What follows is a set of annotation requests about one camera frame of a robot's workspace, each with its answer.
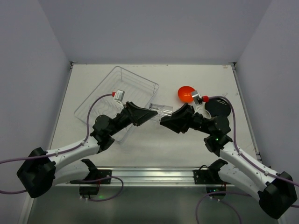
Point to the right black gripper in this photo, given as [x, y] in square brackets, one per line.
[189, 117]

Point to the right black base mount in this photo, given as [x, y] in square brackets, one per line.
[205, 179]

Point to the clear plastic dish rack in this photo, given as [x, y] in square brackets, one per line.
[109, 96]

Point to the orange plastic bowl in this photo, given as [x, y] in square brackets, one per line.
[184, 94]

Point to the black plate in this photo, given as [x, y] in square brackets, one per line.
[217, 106]

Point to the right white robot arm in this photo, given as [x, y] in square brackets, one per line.
[274, 191]

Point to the aluminium mounting rail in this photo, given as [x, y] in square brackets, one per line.
[149, 176]

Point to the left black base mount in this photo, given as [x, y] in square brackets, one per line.
[90, 174]

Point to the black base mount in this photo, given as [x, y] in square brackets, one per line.
[205, 179]
[90, 174]

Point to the clear glass cup back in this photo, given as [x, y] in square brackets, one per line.
[162, 111]

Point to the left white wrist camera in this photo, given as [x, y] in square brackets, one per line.
[118, 96]

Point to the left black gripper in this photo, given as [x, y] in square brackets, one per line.
[130, 113]

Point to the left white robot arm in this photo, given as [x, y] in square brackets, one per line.
[43, 169]

